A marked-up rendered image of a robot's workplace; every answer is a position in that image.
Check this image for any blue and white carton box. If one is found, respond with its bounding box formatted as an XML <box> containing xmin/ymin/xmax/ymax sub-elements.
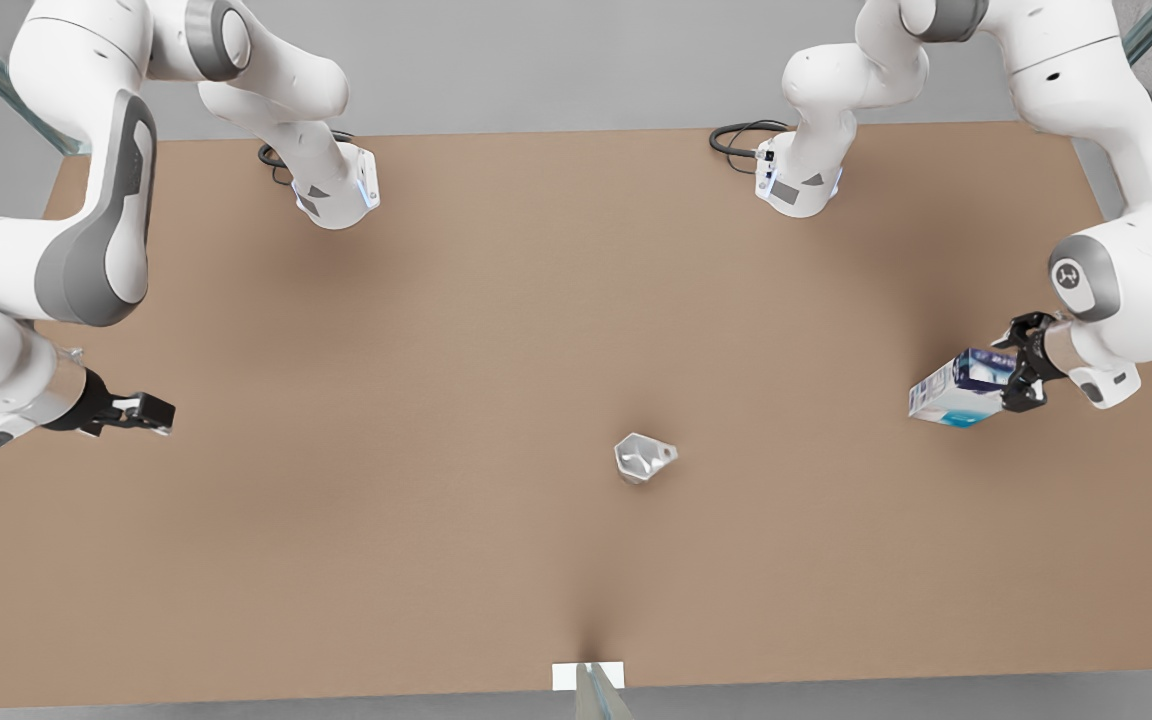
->
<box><xmin>908</xmin><ymin>346</ymin><xmax>1024</xmax><ymax>430</ymax></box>

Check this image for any small silver metal cup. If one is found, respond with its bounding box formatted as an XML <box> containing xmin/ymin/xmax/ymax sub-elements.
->
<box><xmin>613</xmin><ymin>432</ymin><xmax>680</xmax><ymax>486</ymax></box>

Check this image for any black cable loop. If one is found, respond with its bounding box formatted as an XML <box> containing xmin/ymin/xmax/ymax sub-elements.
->
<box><xmin>709</xmin><ymin>120</ymin><xmax>793</xmax><ymax>176</ymax></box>
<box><xmin>257</xmin><ymin>130</ymin><xmax>357</xmax><ymax>187</ymax></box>

